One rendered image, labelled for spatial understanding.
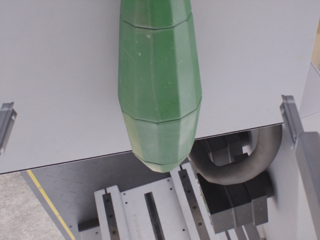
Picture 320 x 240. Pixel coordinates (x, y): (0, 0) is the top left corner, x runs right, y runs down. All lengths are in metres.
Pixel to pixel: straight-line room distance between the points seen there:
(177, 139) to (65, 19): 0.05
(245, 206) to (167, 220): 1.24
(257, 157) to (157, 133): 0.17
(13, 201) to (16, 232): 0.24
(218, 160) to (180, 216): 1.20
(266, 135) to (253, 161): 0.05
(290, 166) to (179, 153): 0.18
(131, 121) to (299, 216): 0.14
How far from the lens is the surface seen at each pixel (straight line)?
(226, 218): 0.41
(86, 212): 1.80
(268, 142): 0.29
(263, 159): 0.32
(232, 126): 0.20
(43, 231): 2.44
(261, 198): 0.40
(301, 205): 0.27
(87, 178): 1.66
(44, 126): 0.18
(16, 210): 2.29
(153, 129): 0.16
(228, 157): 0.45
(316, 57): 1.84
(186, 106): 0.15
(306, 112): 0.22
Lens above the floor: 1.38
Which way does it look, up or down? 44 degrees down
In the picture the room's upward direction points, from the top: 162 degrees clockwise
